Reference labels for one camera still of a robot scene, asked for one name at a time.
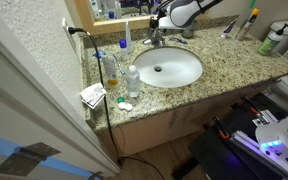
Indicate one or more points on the white bottle orange cap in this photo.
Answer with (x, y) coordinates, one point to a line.
(251, 21)

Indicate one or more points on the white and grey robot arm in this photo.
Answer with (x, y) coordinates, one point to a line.
(190, 10)

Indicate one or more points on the white oval sink basin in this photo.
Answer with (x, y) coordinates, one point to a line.
(167, 68)

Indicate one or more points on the blue toothbrush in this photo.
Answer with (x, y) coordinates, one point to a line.
(119, 65)

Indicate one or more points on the grey cup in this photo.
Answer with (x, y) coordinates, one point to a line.
(188, 31)

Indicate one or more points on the white tube blue cap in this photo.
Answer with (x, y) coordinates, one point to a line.
(110, 68)

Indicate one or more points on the sink drain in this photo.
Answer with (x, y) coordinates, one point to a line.
(158, 68)

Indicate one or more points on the small bottle blue cap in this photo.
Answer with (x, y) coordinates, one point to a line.
(123, 50)

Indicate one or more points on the green soap pump bottle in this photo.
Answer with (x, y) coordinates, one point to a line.
(269, 43)

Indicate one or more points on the clear tall toothbrush holder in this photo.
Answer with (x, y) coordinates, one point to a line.
(244, 21)

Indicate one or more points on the clear bottle white cap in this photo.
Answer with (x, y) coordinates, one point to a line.
(133, 81)

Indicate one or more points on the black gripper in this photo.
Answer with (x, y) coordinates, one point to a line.
(157, 19)

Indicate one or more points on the white wall outlet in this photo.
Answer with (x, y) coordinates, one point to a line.
(69, 35)

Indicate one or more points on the white toothpaste tube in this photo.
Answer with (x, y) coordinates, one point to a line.
(229, 28)

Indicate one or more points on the blue tape strip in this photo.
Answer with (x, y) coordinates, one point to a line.
(64, 165)

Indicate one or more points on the white robot base blue lights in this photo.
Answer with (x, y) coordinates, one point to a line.
(284, 143)

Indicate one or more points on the blue razor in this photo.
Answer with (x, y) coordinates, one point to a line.
(178, 40)

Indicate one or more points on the green and white lens case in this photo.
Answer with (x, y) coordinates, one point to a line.
(124, 105)

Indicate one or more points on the white door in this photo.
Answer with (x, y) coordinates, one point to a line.
(24, 110)

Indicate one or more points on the folded paper leaflets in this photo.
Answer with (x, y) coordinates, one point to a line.
(92, 95)

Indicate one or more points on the tall white tube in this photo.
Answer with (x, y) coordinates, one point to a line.
(128, 38)

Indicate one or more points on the black power plug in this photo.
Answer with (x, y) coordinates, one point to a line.
(74, 30)

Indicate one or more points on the beige vanity cabinet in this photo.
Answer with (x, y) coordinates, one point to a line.
(157, 128)

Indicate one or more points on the wooden framed mirror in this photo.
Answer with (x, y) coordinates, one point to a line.
(117, 16)

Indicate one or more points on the aluminium rail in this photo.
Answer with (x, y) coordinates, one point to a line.
(250, 143)

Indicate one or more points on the metal door hinge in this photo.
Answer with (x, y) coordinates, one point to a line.
(24, 158)

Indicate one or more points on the orange and black clamp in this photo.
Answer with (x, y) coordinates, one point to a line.
(221, 128)
(250, 106)

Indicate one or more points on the black robot cart platform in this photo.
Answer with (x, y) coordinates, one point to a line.
(217, 156)

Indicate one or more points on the chrome faucet body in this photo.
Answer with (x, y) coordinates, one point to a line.
(158, 38)

